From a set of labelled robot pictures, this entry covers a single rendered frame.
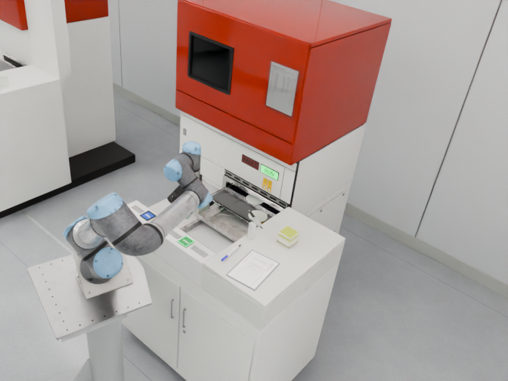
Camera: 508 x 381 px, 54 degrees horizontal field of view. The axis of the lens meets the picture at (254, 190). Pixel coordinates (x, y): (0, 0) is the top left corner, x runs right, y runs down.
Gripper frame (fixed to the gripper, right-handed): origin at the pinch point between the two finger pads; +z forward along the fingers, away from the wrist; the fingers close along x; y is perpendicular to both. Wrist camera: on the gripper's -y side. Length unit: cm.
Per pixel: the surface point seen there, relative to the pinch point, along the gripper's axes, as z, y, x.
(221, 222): 22.5, 31.4, 5.4
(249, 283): 13.8, 1.1, -37.3
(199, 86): -31, 54, 47
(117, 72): 85, 208, 323
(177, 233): 15.0, 2.4, 7.2
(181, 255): 17.8, -3.9, -2.5
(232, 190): 21, 55, 19
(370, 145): 42, 207, 10
